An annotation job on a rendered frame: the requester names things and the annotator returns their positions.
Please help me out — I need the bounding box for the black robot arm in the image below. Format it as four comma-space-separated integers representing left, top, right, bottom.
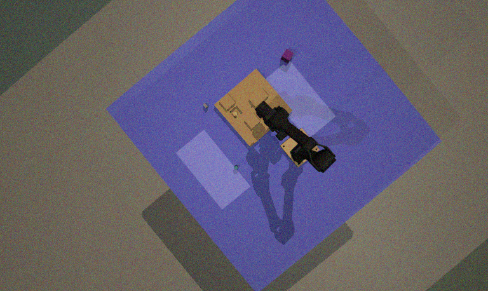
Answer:
255, 101, 336, 173

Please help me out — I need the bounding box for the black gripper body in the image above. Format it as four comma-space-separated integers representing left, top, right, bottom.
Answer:
256, 112, 287, 140

